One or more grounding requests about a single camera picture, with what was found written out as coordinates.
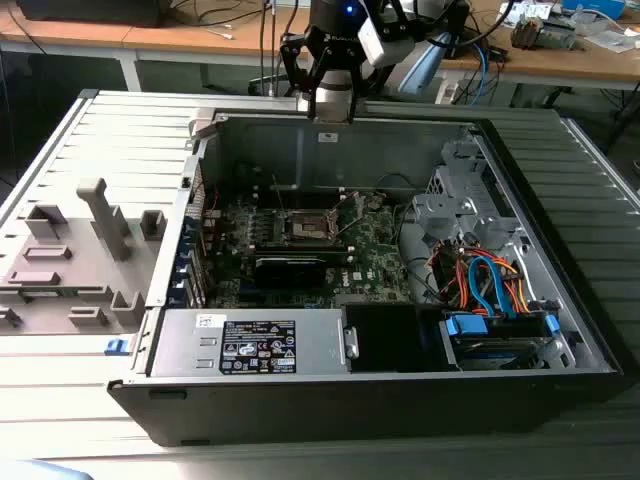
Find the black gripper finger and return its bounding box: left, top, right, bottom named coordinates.
left=279, top=27, right=326, bottom=121
left=348, top=48, right=366, bottom=124

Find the CPU with silver top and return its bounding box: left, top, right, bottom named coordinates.
left=315, top=107, right=352, bottom=124

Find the metal socket cover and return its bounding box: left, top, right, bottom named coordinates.
left=329, top=192, right=367, bottom=234

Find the CPU socket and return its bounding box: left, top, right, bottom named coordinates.
left=282, top=207, right=341, bottom=245

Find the black stand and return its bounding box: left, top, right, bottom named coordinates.
left=444, top=0, right=472, bottom=60

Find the metal drive cage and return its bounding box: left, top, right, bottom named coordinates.
left=412, top=134, right=531, bottom=251

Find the wooden desk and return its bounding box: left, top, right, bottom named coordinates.
left=0, top=0, right=640, bottom=96

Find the green motherboard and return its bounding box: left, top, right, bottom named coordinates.
left=202, top=192, right=416, bottom=309

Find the Nvidia graphics card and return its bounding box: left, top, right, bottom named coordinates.
left=253, top=255, right=325, bottom=290

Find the metal heat sink device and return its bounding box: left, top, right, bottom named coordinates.
left=509, top=13, right=576, bottom=51

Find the black box on desk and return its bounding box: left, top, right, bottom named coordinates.
left=14, top=0, right=166, bottom=29

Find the black plastic shroud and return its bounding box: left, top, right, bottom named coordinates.
left=344, top=303, right=444, bottom=375

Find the hard disk in blue carrier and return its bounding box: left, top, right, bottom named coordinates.
left=439, top=309, right=564, bottom=372

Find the blue cardboard box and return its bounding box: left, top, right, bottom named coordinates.
left=562, top=0, right=626, bottom=16

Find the grey parts rack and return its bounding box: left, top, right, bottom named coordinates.
left=0, top=177, right=166, bottom=336

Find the silver power supply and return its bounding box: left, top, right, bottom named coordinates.
left=147, top=307, right=349, bottom=379

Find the black PC case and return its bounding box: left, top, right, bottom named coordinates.
left=107, top=102, right=626, bottom=449

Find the pale blue rounded object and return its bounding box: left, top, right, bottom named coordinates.
left=0, top=458, right=94, bottom=480

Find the pale grey wrist camera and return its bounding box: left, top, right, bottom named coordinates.
left=357, top=18, right=387, bottom=67

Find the blue cable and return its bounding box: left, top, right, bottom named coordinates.
left=472, top=39, right=499, bottom=99

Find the blue wire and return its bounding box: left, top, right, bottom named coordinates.
left=467, top=252, right=519, bottom=319

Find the orange wire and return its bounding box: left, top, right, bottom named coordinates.
left=429, top=247, right=532, bottom=315

